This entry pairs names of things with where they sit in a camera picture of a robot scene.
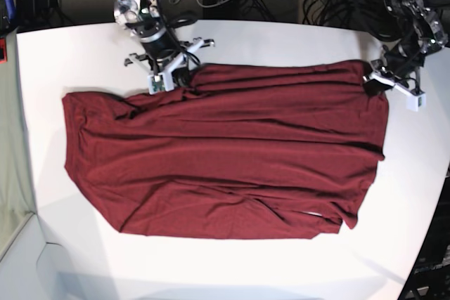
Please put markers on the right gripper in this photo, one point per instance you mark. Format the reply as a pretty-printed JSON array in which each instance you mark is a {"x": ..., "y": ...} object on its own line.
[{"x": 169, "y": 57}]

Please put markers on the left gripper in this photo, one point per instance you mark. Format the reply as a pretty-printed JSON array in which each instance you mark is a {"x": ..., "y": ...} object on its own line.
[{"x": 382, "y": 79}]

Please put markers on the dark red t-shirt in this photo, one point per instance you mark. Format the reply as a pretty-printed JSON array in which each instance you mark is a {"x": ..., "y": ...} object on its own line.
[{"x": 242, "y": 152}]

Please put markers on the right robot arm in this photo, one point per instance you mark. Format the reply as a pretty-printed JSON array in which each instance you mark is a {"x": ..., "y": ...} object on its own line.
[{"x": 144, "y": 18}]

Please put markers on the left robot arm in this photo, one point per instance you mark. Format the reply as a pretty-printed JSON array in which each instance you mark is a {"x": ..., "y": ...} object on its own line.
[{"x": 421, "y": 35}]

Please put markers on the red box at left edge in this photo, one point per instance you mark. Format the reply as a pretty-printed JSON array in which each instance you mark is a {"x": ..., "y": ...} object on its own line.
[{"x": 3, "y": 51}]

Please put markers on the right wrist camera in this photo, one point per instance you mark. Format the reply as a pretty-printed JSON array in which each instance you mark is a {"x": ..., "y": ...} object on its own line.
[{"x": 160, "y": 82}]

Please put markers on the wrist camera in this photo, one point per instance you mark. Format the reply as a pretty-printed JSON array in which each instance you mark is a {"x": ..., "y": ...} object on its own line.
[
  {"x": 160, "y": 82},
  {"x": 414, "y": 102}
]

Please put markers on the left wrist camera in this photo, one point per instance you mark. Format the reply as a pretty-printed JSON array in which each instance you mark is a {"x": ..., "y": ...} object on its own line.
[{"x": 414, "y": 102}]

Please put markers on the blue handled tool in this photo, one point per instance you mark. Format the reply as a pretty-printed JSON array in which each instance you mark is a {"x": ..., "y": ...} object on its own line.
[{"x": 10, "y": 9}]

